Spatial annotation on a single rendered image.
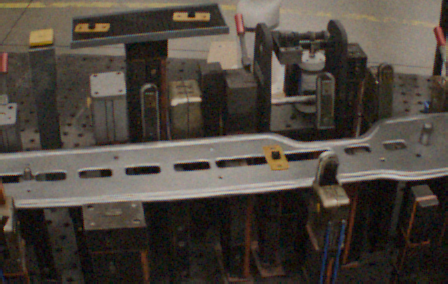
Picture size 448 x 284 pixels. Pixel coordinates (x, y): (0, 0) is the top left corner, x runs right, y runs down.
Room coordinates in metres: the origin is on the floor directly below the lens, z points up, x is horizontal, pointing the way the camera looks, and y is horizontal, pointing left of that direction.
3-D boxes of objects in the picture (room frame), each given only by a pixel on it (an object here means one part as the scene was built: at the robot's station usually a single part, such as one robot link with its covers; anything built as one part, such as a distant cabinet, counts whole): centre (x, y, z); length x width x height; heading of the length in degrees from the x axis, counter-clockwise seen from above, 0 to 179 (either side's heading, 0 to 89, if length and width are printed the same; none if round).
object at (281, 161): (1.33, -0.02, 1.01); 0.08 x 0.04 x 0.01; 16
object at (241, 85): (1.51, 0.07, 0.89); 0.13 x 0.11 x 0.38; 15
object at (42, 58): (1.52, 0.55, 0.92); 0.08 x 0.08 x 0.44; 15
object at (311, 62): (1.55, -0.06, 0.94); 0.18 x 0.13 x 0.49; 105
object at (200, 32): (1.59, 0.30, 1.16); 0.37 x 0.14 x 0.02; 105
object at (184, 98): (1.44, 0.18, 0.89); 0.13 x 0.11 x 0.38; 15
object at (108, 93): (1.40, 0.35, 0.90); 0.13 x 0.10 x 0.41; 15
